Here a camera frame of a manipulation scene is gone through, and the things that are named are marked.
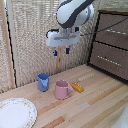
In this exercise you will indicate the white patterned plate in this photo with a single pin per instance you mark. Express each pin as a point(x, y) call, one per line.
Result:
point(15, 113)

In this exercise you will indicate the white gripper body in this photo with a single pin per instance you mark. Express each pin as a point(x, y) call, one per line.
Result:
point(61, 39)

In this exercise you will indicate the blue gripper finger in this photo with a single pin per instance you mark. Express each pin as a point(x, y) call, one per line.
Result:
point(55, 52)
point(67, 50)

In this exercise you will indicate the pink mug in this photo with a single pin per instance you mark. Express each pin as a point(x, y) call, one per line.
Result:
point(61, 90)

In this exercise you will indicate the grey metal pole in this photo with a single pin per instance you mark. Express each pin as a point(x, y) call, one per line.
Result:
point(116, 31)

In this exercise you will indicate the brown fabric-front drawer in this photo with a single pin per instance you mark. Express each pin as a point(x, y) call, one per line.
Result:
point(110, 51)
point(113, 21)

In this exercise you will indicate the orange yellow toy bread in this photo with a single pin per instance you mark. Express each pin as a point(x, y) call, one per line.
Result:
point(77, 87)

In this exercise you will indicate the bamboo blind screen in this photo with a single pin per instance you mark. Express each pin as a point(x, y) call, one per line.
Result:
point(30, 40)

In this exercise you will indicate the blue mug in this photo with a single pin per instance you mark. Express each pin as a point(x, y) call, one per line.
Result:
point(43, 82)

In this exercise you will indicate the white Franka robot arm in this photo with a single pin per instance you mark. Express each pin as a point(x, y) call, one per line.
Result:
point(75, 11)

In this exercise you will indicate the dark wooden drawer cabinet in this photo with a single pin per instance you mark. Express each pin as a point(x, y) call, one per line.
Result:
point(96, 50)

